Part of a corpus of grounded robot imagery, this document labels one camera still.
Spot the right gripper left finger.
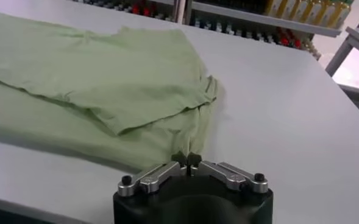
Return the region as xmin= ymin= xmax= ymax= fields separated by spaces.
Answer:
xmin=117 ymin=152 xmax=188 ymax=198

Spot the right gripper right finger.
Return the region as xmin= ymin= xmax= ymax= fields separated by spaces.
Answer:
xmin=187 ymin=152 xmax=269 ymax=195

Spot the light green polo shirt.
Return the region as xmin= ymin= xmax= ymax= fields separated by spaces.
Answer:
xmin=0 ymin=7 xmax=219 ymax=174

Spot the grey beverage display shelf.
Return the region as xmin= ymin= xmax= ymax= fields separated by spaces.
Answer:
xmin=182 ymin=0 xmax=355 ymax=60
xmin=71 ymin=0 xmax=183 ymax=24

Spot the yellow juice bottle green cap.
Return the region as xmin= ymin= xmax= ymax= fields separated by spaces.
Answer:
xmin=331 ymin=1 xmax=350 ymax=30
xmin=278 ymin=0 xmax=291 ymax=19
xmin=264 ymin=0 xmax=279 ymax=18
xmin=318 ymin=0 xmax=332 ymax=27
xmin=290 ymin=0 xmax=305 ymax=22
xmin=304 ymin=0 xmax=319 ymax=24

